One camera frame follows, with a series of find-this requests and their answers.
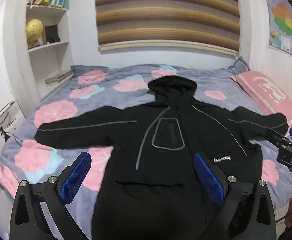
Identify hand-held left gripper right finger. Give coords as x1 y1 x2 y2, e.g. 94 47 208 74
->
193 152 278 240

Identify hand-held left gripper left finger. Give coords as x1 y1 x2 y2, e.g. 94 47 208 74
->
10 151 92 240

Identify black hooded jacket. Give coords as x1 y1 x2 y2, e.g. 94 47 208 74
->
34 76 289 240

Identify pink pillow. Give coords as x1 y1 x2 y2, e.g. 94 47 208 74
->
230 70 292 127

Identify grey pink floral blanket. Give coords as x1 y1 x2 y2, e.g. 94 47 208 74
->
0 64 292 210

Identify grey pillow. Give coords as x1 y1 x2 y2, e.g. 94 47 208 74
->
228 56 251 76

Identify flat stack of books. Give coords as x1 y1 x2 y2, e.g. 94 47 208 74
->
44 70 74 84

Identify white bookshelf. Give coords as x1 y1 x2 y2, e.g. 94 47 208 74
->
25 0 74 98

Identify black box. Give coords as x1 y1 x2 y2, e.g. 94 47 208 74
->
44 24 61 44

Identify golden globe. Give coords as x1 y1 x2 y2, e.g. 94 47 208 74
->
25 19 44 49

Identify striped window blind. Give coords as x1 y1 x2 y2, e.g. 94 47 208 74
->
95 0 241 55

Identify colourful wall map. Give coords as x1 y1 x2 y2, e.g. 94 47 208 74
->
265 0 292 64

